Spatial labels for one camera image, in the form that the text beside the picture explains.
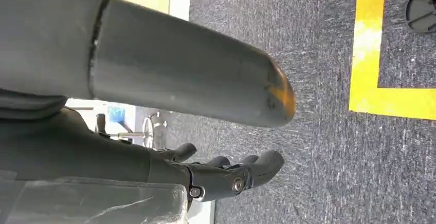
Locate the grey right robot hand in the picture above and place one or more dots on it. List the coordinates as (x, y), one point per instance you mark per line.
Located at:
(170, 69)

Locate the office chair with silver base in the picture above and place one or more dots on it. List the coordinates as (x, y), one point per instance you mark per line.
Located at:
(148, 134)

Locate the blue object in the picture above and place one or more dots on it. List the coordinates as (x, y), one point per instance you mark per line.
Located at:
(116, 114)

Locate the clear plastic sheet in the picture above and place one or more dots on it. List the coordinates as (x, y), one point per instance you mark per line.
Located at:
(85, 202)

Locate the yellow floor tape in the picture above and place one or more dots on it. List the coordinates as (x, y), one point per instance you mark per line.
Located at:
(366, 52)

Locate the black round base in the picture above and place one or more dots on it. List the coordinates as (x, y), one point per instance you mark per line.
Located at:
(422, 11)

